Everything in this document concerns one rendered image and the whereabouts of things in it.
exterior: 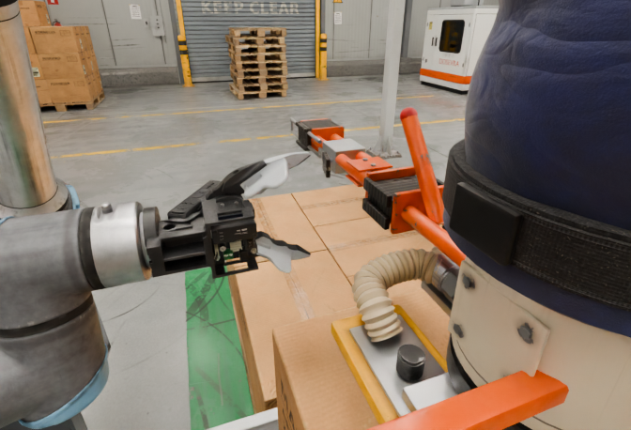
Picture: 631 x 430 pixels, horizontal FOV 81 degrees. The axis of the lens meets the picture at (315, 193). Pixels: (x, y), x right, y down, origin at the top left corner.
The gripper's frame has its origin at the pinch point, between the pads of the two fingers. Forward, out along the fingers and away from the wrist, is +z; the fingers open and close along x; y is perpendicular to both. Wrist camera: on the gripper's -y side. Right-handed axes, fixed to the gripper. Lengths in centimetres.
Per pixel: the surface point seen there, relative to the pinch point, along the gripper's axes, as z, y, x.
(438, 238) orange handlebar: 10.9, 13.3, 0.3
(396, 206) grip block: 9.8, 5.9, 1.0
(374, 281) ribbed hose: 4.4, 11.1, -5.6
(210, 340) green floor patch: -18, -100, -120
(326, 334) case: 3.0, -0.6, -25.4
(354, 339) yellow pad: 0.8, 13.8, -11.1
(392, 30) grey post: 196, -317, 13
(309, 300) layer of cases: 17, -53, -66
